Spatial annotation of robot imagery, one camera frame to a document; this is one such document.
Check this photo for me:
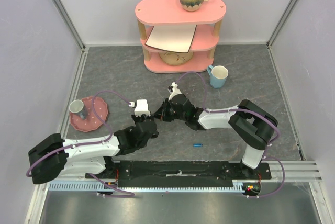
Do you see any black remote control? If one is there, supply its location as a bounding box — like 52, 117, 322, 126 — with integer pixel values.
151, 105, 164, 121

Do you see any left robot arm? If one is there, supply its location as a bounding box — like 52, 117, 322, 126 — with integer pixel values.
26, 115, 158, 185

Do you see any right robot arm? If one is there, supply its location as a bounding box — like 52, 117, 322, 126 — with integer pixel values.
154, 94, 278, 179

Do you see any pink polka-dot plate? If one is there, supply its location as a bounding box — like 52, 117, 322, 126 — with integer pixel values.
70, 96, 109, 132

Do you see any beige painted bowl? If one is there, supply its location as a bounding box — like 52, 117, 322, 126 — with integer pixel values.
159, 51, 193, 66

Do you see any light blue mug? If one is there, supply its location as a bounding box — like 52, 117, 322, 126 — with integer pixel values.
207, 65, 229, 88

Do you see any grey white cup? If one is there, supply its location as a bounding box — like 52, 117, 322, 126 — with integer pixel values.
69, 99, 86, 120

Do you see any pink three-tier shelf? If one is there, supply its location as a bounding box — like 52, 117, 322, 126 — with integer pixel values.
135, 0, 226, 73

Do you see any white black-edged board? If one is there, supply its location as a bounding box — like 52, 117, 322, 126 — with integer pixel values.
145, 24, 197, 53

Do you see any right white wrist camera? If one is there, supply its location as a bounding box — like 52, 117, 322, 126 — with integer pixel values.
168, 82, 182, 101

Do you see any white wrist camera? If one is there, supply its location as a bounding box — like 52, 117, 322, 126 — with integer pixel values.
168, 82, 182, 101
128, 99, 151, 117

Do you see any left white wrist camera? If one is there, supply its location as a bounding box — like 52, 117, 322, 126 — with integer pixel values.
128, 99, 151, 117

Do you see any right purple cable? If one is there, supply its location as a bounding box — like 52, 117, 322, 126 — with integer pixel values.
176, 71, 286, 199

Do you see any purple cable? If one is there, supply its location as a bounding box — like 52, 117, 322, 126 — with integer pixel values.
176, 71, 286, 199
26, 91, 136, 197

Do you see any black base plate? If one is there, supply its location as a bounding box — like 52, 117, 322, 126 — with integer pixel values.
96, 161, 272, 186

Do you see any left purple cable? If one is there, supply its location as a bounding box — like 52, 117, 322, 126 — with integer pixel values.
26, 91, 136, 197

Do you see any slotted cable duct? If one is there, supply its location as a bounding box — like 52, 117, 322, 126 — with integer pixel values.
49, 181, 245, 194

